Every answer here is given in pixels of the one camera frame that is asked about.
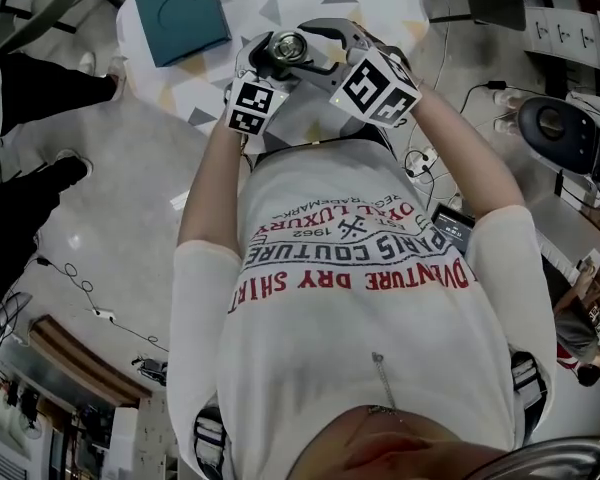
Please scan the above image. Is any black round device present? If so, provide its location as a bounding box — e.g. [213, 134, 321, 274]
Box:
[517, 95, 600, 194]

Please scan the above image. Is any shiny metal round object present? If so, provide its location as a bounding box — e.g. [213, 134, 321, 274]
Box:
[271, 29, 310, 63]

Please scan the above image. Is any curved wooden ledge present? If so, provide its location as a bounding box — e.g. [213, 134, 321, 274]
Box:
[27, 314, 155, 408]

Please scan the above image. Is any grey-green chair with black legs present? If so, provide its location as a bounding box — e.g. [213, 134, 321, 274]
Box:
[0, 0, 124, 57]

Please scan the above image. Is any black floor device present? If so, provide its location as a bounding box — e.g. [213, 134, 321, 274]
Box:
[131, 355, 170, 385]

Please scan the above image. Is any silver chain necklace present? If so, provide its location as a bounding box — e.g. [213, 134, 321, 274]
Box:
[371, 351, 399, 416]

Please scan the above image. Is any person's face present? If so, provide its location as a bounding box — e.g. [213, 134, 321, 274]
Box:
[299, 406, 512, 480]

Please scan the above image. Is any teal box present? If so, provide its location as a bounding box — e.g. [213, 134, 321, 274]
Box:
[130, 0, 233, 68]

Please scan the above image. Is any person's right forearm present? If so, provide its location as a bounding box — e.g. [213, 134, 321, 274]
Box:
[409, 85, 527, 219]

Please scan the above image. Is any white drawer cabinet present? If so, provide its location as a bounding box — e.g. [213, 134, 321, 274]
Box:
[523, 6, 600, 72]

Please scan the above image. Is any metal head mount bar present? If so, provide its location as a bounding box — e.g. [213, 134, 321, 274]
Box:
[458, 432, 600, 480]

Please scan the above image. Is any person's white printed shirt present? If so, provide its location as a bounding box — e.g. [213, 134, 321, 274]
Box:
[165, 140, 557, 480]

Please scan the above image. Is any black phone with lit screen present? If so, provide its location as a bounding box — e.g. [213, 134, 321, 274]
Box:
[429, 206, 477, 245]

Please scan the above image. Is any grey chair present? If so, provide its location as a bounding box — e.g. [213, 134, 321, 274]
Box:
[460, 0, 529, 32]

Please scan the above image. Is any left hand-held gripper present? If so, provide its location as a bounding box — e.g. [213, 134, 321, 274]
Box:
[223, 29, 288, 138]

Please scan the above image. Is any green metal bottle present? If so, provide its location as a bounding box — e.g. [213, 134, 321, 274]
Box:
[264, 30, 315, 72]

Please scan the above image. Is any person's left forearm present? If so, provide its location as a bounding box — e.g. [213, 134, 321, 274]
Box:
[177, 117, 246, 247]

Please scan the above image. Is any white power strip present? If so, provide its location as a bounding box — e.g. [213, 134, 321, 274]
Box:
[403, 146, 440, 179]

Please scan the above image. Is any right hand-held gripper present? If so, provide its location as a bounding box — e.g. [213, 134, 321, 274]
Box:
[278, 16, 425, 130]

